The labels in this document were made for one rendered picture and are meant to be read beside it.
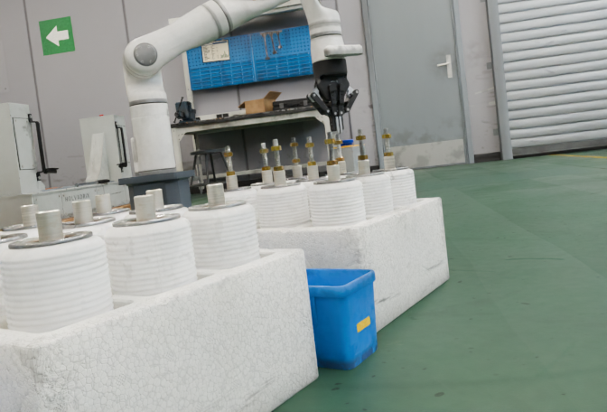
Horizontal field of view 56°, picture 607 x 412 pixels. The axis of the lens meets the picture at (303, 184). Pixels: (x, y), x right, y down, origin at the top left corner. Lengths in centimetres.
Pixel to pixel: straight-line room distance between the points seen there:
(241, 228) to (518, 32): 590
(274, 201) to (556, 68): 564
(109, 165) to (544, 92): 432
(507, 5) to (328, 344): 585
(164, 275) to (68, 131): 665
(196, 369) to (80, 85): 665
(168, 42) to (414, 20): 513
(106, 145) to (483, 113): 382
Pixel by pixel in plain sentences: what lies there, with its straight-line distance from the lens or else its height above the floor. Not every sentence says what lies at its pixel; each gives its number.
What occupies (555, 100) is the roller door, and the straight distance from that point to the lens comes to 648.
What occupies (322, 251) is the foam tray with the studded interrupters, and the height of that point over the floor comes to 14.
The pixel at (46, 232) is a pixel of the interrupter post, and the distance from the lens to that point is 60.
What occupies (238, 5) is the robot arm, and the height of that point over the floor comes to 70.
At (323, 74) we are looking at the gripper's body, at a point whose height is 47.
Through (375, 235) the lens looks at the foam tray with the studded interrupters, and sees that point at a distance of 97.
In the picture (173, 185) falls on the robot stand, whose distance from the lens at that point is 140.
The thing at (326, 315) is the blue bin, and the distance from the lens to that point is 82.
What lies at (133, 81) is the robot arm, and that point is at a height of 53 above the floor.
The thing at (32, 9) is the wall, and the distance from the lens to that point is 763.
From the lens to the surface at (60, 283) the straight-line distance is 57.
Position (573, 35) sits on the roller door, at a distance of 661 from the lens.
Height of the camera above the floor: 31
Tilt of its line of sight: 3 degrees down
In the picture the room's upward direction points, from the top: 7 degrees counter-clockwise
